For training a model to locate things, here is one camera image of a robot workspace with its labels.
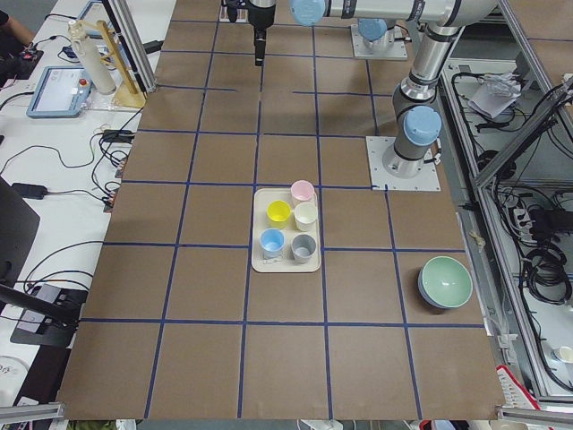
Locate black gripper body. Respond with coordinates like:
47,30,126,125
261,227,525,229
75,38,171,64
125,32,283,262
247,0,276,30

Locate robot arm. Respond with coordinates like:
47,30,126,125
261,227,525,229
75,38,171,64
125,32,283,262
358,18,397,49
289,1,497,173

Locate pink plastic cup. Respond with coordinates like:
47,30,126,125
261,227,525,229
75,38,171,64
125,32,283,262
290,180,315,207

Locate yellow plastic cup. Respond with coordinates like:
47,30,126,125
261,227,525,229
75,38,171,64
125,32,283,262
266,200,291,229

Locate pale cream plastic cup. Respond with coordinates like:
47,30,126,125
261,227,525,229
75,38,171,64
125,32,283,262
294,202,318,231

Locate light blue plastic cup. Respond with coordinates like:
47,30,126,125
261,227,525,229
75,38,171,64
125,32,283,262
260,228,285,259

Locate grey plastic cup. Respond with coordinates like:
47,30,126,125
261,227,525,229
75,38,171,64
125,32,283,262
291,234,317,264

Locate wooden mug tree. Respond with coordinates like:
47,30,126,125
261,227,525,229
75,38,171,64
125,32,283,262
76,20,145,108

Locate cream plastic tray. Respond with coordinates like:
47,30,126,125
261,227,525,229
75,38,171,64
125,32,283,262
252,188,321,273

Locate blue teach pendant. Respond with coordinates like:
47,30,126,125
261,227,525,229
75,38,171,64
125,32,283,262
26,66,92,118

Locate green and blue stacked bowls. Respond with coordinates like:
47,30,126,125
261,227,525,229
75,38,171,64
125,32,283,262
417,255,474,309

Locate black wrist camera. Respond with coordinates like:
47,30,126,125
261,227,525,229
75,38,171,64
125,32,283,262
221,0,246,23

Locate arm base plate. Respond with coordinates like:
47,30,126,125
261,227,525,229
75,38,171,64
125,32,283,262
350,24,408,61
365,136,440,192

